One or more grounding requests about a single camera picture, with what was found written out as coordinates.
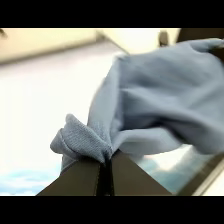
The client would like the blue T-shirt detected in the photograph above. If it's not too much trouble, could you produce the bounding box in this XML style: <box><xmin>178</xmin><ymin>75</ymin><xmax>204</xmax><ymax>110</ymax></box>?
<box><xmin>49</xmin><ymin>37</ymin><xmax>224</xmax><ymax>174</ymax></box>

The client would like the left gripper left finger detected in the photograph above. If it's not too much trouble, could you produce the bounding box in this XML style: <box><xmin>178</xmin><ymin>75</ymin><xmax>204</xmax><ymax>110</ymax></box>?
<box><xmin>37</xmin><ymin>157</ymin><xmax>106</xmax><ymax>197</ymax></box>

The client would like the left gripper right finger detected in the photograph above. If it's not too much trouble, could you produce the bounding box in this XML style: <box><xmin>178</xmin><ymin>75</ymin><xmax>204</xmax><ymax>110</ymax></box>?
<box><xmin>107</xmin><ymin>149</ymin><xmax>172</xmax><ymax>197</ymax></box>

